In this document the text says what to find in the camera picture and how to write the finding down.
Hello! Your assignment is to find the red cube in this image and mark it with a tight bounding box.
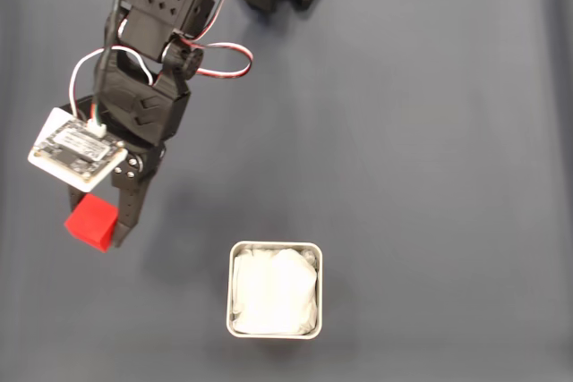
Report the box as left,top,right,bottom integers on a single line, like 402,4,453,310
64,193,120,253

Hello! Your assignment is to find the white square box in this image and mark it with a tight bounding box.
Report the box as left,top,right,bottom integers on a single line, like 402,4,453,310
226,241,323,341

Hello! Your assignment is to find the white crumpled cloth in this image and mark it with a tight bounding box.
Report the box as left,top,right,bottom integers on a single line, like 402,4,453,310
230,245,320,336

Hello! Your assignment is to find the red white black servo cable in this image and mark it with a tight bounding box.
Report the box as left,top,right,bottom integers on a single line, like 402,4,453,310
178,0,254,81

